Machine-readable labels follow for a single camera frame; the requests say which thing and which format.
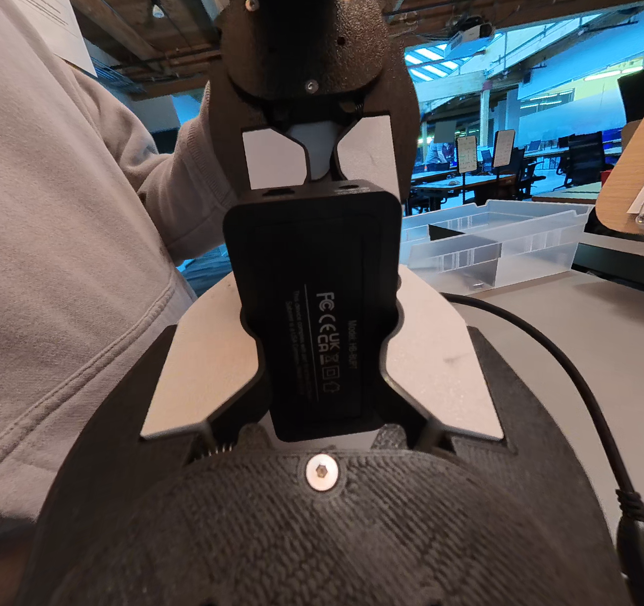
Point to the clear plastic divided bin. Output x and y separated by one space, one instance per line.
528 258

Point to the small black usb hub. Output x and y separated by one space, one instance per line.
312 263

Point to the white paper sheet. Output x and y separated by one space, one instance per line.
40 7

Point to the white ceiling projector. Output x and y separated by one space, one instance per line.
468 37

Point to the person's left forearm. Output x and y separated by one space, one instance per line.
191 188

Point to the black office chair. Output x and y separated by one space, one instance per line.
583 158

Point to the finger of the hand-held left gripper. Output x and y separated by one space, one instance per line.
266 158
370 148

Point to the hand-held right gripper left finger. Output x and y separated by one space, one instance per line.
201 364

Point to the white sign on stand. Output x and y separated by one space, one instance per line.
467 153
504 148

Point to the background office desk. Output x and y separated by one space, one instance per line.
478 180
568 193

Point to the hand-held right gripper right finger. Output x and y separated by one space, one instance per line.
437 364

